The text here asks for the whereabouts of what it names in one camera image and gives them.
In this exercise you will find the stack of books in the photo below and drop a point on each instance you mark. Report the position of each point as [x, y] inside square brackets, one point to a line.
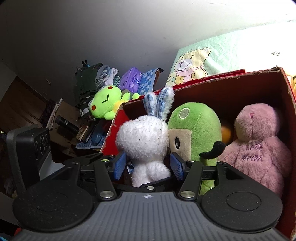
[85, 131]

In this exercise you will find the red cardboard box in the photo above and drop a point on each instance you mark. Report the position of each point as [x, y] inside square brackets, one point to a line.
[231, 92]

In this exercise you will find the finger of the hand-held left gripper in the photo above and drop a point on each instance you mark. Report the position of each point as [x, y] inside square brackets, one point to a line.
[87, 158]
[161, 185]

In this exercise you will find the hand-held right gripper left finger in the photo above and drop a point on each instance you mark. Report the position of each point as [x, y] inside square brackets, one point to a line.
[120, 165]

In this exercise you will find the wooden cabinet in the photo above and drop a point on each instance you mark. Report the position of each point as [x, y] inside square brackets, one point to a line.
[20, 104]

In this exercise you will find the green plush toy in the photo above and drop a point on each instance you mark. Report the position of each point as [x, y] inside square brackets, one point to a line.
[194, 129]

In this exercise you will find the white plush rabbit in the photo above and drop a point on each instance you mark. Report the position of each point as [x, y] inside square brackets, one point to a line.
[143, 139]

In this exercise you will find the blue checkered packet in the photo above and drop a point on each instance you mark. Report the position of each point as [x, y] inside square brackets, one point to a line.
[146, 81]

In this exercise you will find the purple packet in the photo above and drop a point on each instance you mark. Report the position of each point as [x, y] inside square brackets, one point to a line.
[130, 78]

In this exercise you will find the pink plush bear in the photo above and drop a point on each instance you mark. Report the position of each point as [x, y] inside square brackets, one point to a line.
[254, 157]

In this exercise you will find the striped folded cloth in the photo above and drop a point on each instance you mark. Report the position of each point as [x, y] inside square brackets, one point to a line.
[105, 76]

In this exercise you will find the dark green clothing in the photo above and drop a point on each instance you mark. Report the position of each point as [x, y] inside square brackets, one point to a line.
[85, 81]

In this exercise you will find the black bottle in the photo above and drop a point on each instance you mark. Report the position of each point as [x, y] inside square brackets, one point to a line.
[66, 122]

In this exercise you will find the green plush frog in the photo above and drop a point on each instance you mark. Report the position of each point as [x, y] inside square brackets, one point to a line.
[104, 99]

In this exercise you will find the orange round toy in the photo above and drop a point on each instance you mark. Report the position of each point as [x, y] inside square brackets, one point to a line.
[226, 134]

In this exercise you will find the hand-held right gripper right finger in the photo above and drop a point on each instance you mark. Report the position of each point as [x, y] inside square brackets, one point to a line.
[177, 166]

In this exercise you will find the leaning paper booklet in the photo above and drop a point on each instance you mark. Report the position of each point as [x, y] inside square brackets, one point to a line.
[54, 113]

